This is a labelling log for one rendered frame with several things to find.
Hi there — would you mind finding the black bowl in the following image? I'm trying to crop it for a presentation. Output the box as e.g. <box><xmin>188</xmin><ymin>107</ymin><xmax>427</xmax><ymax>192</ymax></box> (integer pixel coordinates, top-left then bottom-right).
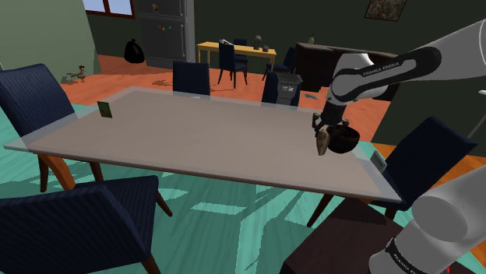
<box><xmin>326</xmin><ymin>125</ymin><xmax>361</xmax><ymax>155</ymax></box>

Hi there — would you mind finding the brown cone-shaped object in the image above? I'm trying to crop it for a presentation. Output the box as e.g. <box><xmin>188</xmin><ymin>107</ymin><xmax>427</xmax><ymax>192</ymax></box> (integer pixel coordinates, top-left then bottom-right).
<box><xmin>315</xmin><ymin>125</ymin><xmax>331</xmax><ymax>157</ymax></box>

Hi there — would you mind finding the dark wooden sideboard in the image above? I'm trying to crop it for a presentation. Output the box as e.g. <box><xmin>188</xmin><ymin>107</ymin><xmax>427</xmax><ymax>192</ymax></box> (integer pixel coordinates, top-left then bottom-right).
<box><xmin>294</xmin><ymin>33</ymin><xmax>400</xmax><ymax>102</ymax></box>

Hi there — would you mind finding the grey box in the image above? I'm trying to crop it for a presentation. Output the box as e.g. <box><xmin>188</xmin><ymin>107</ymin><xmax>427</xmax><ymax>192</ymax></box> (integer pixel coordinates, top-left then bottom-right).
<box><xmin>276</xmin><ymin>72</ymin><xmax>304</xmax><ymax>107</ymax></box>

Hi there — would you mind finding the navy upholstered chair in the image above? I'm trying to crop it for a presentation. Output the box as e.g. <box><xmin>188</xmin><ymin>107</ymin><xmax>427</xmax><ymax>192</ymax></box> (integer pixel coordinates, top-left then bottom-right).
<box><xmin>306</xmin><ymin>115</ymin><xmax>478</xmax><ymax>230</ymax></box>
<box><xmin>0</xmin><ymin>63</ymin><xmax>105</xmax><ymax>193</ymax></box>
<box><xmin>172</xmin><ymin>60</ymin><xmax>211</xmax><ymax>97</ymax></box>
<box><xmin>261</xmin><ymin>70</ymin><xmax>301</xmax><ymax>107</ymax></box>
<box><xmin>0</xmin><ymin>174</ymin><xmax>174</xmax><ymax>274</ymax></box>

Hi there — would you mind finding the navy dining chair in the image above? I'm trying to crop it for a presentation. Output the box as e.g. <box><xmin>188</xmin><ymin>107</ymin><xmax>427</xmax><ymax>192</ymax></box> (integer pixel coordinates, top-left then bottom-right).
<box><xmin>261</xmin><ymin>46</ymin><xmax>298</xmax><ymax>82</ymax></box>
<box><xmin>232</xmin><ymin>37</ymin><xmax>249</xmax><ymax>65</ymax></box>
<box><xmin>217</xmin><ymin>41</ymin><xmax>249</xmax><ymax>90</ymax></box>

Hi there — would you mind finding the yellow wooden table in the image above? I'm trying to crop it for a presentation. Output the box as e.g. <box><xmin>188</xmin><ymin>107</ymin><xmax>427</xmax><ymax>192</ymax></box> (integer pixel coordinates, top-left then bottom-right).
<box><xmin>195</xmin><ymin>37</ymin><xmax>278</xmax><ymax>72</ymax></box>

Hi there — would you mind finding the grey-topped dining table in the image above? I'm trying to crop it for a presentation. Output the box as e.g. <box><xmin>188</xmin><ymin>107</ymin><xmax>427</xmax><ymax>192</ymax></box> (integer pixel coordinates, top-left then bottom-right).
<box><xmin>3</xmin><ymin>85</ymin><xmax>403</xmax><ymax>230</ymax></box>

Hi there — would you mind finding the dark robot stand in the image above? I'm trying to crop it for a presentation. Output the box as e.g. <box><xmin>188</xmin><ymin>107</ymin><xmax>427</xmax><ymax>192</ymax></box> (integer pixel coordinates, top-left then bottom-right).
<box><xmin>280</xmin><ymin>197</ymin><xmax>404</xmax><ymax>274</ymax></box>

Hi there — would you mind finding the grey refrigerator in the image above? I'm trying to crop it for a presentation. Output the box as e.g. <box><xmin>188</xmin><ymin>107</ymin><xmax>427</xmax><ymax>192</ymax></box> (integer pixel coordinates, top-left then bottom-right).
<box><xmin>136</xmin><ymin>0</ymin><xmax>197</xmax><ymax>70</ymax></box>

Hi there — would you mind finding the black rubbish bag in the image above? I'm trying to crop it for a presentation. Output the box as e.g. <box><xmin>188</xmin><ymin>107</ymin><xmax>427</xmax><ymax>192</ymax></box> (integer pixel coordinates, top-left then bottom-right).
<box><xmin>124</xmin><ymin>37</ymin><xmax>146</xmax><ymax>65</ymax></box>

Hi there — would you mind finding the green card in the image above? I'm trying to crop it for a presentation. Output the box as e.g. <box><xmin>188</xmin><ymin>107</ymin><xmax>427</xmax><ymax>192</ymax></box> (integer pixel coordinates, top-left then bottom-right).
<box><xmin>97</xmin><ymin>100</ymin><xmax>114</xmax><ymax>119</ymax></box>

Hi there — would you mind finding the brown rooster figure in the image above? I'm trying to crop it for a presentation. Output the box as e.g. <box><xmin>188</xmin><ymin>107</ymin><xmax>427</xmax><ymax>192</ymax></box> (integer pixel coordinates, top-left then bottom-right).
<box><xmin>66</xmin><ymin>65</ymin><xmax>86</xmax><ymax>83</ymax></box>

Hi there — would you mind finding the framed wall picture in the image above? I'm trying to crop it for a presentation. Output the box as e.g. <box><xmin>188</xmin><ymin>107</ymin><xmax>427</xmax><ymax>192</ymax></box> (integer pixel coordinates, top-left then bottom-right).
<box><xmin>364</xmin><ymin>0</ymin><xmax>408</xmax><ymax>22</ymax></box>

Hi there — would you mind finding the window with red frame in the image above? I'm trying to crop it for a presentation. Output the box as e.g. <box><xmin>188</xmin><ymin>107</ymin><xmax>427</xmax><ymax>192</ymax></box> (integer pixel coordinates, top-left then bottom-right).
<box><xmin>82</xmin><ymin>0</ymin><xmax>136</xmax><ymax>20</ymax></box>

